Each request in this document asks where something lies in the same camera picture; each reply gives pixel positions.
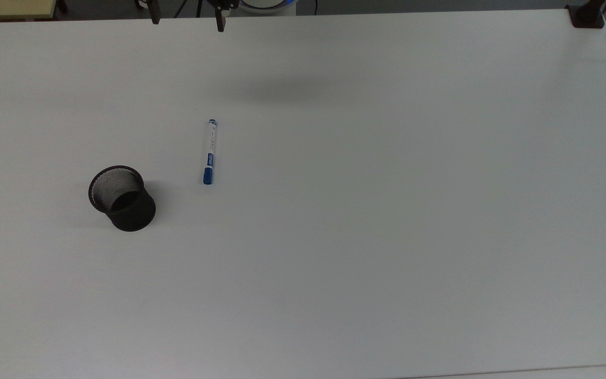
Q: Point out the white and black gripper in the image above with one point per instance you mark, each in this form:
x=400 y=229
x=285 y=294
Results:
x=224 y=4

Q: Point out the blue and white marker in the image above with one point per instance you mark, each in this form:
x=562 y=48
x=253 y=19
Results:
x=210 y=152

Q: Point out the yellowish wooden table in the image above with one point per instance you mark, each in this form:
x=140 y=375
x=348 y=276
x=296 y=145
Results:
x=8 y=8

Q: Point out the black corner table clamp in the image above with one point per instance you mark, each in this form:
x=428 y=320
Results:
x=587 y=16

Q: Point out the black clamped camera stand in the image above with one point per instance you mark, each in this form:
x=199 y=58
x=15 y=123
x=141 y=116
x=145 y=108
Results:
x=153 y=13

